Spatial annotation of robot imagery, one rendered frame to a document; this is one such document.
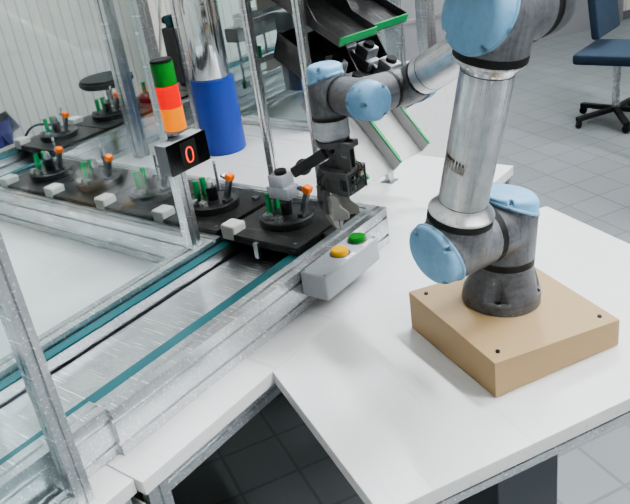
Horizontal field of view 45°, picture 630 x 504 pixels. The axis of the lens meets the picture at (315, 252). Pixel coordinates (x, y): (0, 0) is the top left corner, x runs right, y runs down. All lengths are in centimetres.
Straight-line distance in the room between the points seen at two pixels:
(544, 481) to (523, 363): 45
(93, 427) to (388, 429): 50
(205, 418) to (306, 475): 114
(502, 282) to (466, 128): 36
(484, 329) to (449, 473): 31
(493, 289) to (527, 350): 14
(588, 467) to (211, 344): 143
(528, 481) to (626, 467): 85
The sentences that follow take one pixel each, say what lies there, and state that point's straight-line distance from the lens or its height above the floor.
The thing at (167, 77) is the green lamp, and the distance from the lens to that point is 169.
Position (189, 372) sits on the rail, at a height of 92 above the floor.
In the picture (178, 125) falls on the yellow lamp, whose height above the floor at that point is 127.
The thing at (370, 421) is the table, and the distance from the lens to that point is 137.
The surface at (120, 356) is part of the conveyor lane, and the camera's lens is 159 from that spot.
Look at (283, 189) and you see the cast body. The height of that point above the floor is 106.
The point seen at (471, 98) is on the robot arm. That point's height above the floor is 139.
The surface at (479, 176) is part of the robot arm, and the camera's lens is 126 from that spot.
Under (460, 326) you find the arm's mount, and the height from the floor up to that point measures 94.
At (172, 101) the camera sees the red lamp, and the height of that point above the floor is 133.
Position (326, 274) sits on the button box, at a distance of 162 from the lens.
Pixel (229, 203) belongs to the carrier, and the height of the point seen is 99.
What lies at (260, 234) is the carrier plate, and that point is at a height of 97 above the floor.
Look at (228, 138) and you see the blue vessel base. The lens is 276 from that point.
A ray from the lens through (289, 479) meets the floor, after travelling 255.
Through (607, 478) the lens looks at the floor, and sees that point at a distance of 253.
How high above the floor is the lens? 173
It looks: 27 degrees down
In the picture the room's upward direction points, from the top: 9 degrees counter-clockwise
